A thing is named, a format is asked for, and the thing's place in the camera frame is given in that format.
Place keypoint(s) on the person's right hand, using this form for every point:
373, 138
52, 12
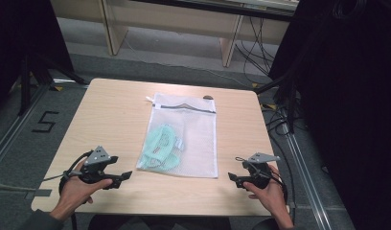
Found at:
270, 195

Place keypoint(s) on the black curtain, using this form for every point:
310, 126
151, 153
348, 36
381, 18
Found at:
18, 38
350, 111

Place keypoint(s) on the mint green garment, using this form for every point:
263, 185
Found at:
158, 143

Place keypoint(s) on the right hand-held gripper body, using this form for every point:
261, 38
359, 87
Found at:
257, 174

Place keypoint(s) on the light wooden desk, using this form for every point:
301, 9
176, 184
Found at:
171, 19

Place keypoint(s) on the small brown round object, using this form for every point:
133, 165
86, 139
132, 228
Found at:
208, 97

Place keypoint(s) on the grey tape strip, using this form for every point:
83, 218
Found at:
38, 193

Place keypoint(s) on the black metal stand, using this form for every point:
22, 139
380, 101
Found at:
24, 86
291, 102

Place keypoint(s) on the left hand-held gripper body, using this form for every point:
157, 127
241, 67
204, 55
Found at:
96, 166

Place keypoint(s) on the metal floor rail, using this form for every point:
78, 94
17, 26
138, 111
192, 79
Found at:
307, 180
11, 129

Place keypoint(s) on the person's left hand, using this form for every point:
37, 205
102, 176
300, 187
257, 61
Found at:
77, 193

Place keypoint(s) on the white mesh laundry bag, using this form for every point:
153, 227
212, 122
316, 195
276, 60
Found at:
196, 143

